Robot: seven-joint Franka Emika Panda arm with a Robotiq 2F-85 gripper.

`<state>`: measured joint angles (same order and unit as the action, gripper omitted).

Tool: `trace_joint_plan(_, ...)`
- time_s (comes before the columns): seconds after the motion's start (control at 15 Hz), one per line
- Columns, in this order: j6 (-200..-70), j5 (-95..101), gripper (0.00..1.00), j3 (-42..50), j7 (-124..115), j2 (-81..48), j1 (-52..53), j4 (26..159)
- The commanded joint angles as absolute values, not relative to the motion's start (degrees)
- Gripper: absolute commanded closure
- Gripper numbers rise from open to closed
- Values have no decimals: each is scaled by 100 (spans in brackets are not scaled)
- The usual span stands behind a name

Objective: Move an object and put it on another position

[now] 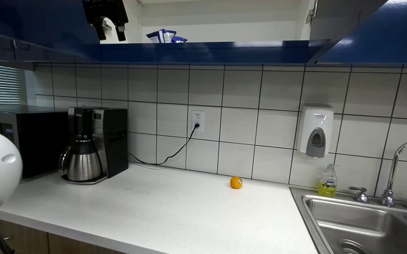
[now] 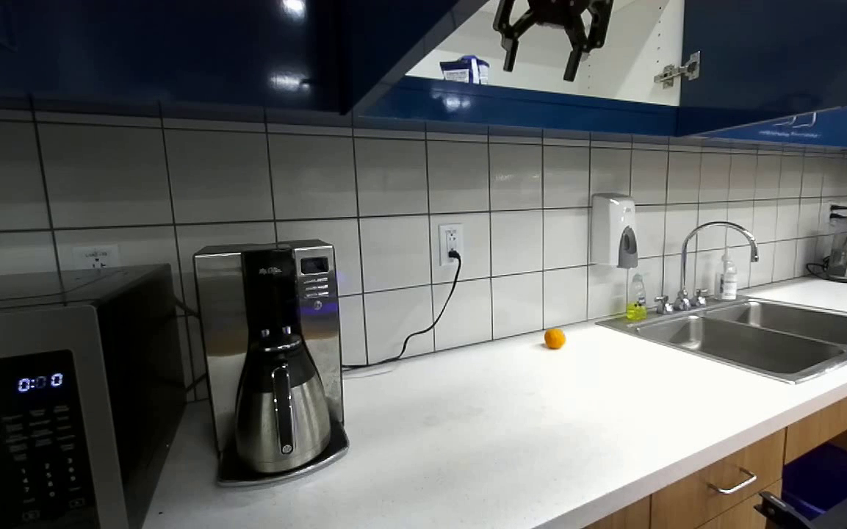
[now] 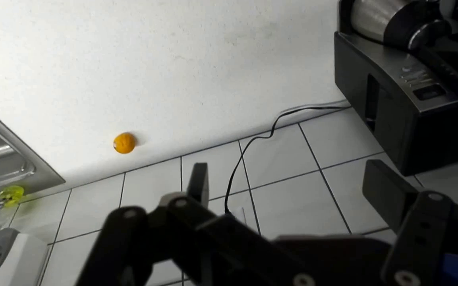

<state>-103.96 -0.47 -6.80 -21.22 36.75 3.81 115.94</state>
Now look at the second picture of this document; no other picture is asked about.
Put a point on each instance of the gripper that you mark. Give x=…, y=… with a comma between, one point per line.
x=554, y=9

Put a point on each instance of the blue and white box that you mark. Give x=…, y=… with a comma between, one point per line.
x=465, y=70

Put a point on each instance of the blue cabinet door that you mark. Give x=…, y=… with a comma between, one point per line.
x=137, y=44
x=394, y=37
x=783, y=51

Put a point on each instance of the chrome tap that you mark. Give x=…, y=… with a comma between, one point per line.
x=717, y=226

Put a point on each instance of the yellow-green dish soap bottle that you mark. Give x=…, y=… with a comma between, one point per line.
x=636, y=308

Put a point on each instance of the orange fruit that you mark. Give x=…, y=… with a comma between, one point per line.
x=554, y=339

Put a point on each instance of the clear white pump bottle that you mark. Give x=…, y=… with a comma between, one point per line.
x=728, y=283

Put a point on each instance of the steel double sink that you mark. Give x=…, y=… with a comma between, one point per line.
x=761, y=338

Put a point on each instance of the steel and black coffee maker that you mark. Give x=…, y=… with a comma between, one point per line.
x=276, y=294

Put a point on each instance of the steel coffee carafe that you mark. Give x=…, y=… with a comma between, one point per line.
x=283, y=411

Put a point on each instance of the wooden drawer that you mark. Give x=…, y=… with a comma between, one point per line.
x=687, y=492

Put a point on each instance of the blue bin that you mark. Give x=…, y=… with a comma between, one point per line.
x=827, y=474

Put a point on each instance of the black and silver microwave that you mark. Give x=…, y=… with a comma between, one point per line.
x=63, y=397

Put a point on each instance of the white wall soap dispenser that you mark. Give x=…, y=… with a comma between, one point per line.
x=610, y=228

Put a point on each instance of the white wall socket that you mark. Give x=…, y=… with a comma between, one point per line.
x=832, y=213
x=451, y=241
x=96, y=257

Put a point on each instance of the blue wall cabinet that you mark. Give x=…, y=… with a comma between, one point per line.
x=173, y=51

